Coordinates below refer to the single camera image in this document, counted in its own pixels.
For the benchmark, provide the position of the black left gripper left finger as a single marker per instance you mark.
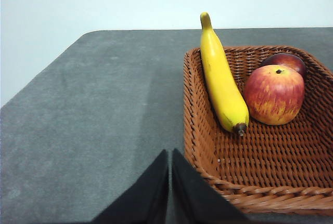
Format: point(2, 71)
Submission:
point(145, 198)

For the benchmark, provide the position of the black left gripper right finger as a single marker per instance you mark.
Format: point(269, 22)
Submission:
point(195, 198)

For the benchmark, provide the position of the brown wicker basket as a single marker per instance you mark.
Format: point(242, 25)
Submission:
point(260, 156)

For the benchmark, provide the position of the yellow banana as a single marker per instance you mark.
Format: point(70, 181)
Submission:
point(221, 83)

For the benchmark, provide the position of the red yellow apple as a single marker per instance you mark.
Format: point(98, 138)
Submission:
point(275, 96)

